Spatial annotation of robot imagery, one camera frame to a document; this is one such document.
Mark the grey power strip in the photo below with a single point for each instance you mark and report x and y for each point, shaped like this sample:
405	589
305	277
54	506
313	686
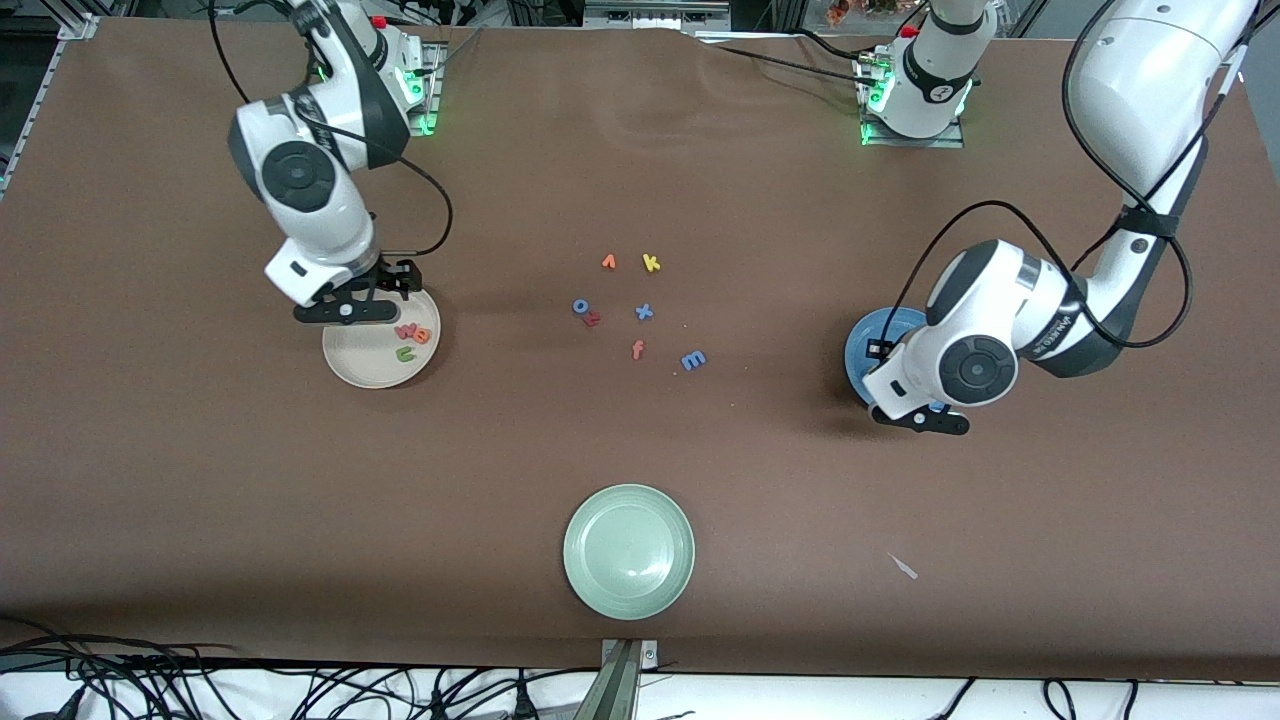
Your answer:
655	14

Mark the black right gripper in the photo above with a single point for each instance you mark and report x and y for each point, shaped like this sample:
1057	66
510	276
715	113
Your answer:
392	275

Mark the aluminium frame profile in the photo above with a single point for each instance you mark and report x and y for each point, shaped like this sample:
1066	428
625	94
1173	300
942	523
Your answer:
78	28

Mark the pink foam letter w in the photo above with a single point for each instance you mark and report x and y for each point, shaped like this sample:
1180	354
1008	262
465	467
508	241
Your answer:
405	331

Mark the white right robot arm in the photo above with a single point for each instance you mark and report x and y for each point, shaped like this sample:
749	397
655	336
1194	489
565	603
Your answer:
310	200

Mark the pale green round plate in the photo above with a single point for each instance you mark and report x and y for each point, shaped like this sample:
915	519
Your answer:
629	552

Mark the metal camera stand bracket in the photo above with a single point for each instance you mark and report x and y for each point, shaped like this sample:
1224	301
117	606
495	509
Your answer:
625	680

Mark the blue foam letter m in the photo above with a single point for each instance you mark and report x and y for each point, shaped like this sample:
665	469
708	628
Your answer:
693	358

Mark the blue round plate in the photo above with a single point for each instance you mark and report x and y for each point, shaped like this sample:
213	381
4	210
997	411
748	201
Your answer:
865	350

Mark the brown table cover sheet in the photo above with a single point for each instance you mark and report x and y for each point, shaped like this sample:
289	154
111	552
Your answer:
200	500

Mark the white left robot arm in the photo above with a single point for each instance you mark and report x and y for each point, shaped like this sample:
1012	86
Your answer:
1000	340

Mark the white paper scrap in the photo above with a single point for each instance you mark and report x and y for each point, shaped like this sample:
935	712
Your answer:
903	566

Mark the beige round plate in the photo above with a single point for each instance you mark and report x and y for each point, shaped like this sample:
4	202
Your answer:
365	365

